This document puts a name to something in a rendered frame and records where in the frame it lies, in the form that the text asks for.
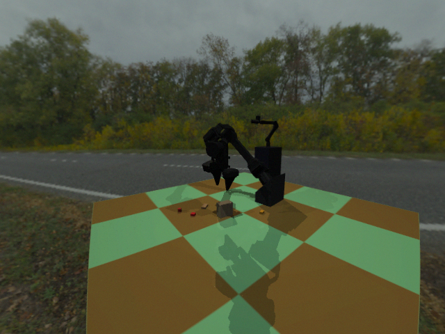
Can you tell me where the tan triangular block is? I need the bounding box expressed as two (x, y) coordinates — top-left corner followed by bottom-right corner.
(216, 200), (232, 218)
(221, 203), (233, 218)

